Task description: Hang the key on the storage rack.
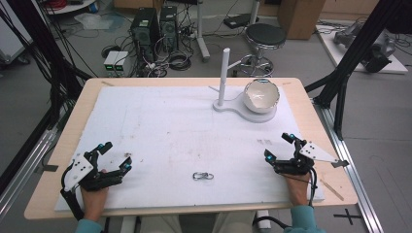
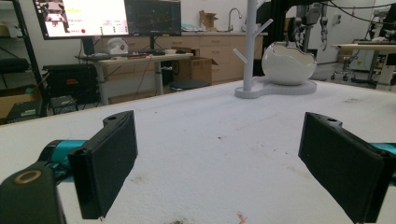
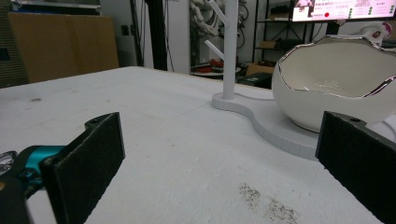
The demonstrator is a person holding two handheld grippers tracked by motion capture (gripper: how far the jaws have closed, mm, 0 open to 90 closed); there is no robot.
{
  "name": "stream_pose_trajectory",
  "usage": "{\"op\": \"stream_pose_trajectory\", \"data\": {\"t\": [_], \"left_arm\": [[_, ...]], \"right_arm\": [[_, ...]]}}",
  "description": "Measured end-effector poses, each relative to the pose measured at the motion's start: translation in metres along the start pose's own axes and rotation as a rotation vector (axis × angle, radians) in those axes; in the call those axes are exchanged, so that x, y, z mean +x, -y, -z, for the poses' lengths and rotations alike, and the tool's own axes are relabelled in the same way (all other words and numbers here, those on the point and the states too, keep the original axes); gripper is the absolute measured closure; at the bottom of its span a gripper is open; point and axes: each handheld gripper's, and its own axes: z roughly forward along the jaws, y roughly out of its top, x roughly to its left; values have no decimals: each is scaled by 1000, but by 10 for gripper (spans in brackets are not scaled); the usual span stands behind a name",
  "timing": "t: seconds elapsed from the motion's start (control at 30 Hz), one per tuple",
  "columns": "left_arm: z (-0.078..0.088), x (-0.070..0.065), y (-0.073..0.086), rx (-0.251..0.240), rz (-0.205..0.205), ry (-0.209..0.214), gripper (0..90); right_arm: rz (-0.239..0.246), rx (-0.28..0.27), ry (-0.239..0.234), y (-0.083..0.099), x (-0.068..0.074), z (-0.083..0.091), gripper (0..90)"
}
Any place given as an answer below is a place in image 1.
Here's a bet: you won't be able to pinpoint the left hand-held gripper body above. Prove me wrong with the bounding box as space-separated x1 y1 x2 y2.
63 150 124 192

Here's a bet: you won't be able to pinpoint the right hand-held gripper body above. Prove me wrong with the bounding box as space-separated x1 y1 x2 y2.
272 139 351 177

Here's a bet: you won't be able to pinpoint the silver metal carabiner clasp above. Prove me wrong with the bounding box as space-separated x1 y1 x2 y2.
192 172 215 181

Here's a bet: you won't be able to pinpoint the person's left hand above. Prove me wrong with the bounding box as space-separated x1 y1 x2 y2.
80 168 110 222

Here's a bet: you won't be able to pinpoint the person's right hand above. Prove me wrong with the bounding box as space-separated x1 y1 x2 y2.
284 172 313 207

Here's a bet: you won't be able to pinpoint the grey tape strip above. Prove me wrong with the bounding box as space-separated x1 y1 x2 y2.
34 164 59 174

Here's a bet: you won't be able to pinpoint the thin wooden stick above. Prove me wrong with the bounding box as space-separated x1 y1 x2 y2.
320 179 345 202

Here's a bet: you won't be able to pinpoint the white eggshell-shaped bowl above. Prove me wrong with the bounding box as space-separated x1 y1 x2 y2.
242 78 281 115

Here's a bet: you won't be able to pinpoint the light wooden table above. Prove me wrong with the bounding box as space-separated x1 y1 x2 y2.
23 77 360 221

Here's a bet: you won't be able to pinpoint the white foam mat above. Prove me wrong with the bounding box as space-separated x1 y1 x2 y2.
53 84 326 214

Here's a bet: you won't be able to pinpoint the white table leg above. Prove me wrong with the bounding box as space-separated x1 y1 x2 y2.
256 210 272 231

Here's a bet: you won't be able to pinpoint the white stand with pole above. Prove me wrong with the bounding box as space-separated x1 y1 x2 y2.
208 48 278 124

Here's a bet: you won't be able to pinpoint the white power supply unit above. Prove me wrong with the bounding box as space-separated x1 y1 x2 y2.
114 50 130 78
103 50 120 78

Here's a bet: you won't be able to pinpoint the person's legs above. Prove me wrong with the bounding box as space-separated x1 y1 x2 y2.
138 209 258 233

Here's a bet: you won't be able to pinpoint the white platform board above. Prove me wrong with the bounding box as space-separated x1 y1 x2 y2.
315 18 409 76

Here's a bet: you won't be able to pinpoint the black round stool chrome base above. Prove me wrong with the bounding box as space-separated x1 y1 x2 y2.
235 22 288 78

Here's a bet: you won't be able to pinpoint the brown cardboard box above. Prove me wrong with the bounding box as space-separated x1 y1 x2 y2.
277 0 327 41

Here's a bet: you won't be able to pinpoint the grey black machine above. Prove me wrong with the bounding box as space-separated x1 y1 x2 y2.
333 17 397 74

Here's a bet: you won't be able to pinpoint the large black computer tower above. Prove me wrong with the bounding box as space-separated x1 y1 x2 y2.
130 7 161 66

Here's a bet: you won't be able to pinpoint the flat black device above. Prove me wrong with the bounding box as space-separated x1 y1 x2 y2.
223 13 260 30

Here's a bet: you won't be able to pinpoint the clear plastic sheet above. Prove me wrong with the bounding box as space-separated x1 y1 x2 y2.
73 12 126 33

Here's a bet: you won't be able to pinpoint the white metal stand leg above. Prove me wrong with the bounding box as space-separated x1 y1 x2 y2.
194 0 212 63

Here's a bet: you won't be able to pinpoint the slim black computer tower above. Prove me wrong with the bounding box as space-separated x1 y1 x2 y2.
158 5 180 53

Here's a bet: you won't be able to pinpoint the white round table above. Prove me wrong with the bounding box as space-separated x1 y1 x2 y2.
44 0 99 16

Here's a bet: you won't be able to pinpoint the right hand-held gripper black cable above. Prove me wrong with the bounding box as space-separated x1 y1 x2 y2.
306 166 319 208

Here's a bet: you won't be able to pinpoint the hand-held gripper black cable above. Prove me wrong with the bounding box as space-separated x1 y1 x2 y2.
59 162 86 221
306 166 319 208

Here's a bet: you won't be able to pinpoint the left hand-held gripper black cable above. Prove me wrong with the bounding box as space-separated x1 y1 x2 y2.
59 162 86 221

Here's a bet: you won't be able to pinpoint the aluminium rail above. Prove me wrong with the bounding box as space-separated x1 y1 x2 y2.
0 127 61 221
311 96 386 233

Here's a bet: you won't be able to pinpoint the black cable under table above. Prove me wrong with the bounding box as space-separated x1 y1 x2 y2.
252 215 293 232

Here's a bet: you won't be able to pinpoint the black frame strut with cables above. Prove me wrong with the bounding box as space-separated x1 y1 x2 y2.
0 0 93 130

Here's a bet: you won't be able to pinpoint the coiled black cable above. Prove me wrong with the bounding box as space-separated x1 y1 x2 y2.
167 51 192 72

